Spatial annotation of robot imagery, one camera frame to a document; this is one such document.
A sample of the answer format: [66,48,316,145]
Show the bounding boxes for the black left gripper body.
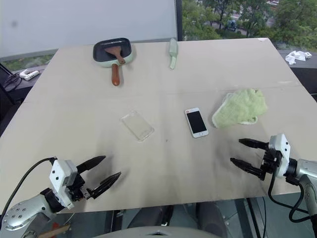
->
[64,174,91,202]

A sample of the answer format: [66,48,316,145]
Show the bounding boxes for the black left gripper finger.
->
[86,172,122,200]
[76,155,106,175]

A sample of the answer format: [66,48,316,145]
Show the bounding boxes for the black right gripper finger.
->
[230,158,266,179]
[238,138,269,151]

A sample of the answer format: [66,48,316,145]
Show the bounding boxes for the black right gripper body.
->
[259,147,283,180]

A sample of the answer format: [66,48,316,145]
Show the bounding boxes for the clear phone case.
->
[120,110,155,142]

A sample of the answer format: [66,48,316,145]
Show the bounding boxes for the green towel cloth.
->
[211,88,268,129]

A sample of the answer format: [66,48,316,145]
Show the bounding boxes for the white smartphone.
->
[184,107,209,138]

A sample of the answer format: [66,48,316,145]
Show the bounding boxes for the grey robot torso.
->
[98,226,227,238]

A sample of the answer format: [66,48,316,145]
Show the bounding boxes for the white crumpled cloth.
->
[284,50,313,65]

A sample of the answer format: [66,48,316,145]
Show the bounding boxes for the white power strip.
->
[19,69,40,81]

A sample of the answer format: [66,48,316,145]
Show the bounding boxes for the green square frying pan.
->
[93,37,137,87]

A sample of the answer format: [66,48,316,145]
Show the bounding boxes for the brown wooden spatula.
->
[104,47,126,65]

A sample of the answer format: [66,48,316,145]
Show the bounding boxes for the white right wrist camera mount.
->
[268,133,291,179]

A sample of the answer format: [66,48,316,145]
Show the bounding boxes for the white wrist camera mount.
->
[268,133,291,179]
[49,160,79,209]

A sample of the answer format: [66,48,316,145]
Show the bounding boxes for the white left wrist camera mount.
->
[49,160,79,209]

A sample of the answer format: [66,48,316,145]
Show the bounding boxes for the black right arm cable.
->
[268,171,311,221]

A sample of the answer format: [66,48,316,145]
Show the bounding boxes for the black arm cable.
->
[268,171,311,221]
[0,157,57,216]

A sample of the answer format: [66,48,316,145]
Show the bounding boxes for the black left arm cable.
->
[0,157,57,216]

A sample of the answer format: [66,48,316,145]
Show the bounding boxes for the black cable bundle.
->
[2,73,21,92]

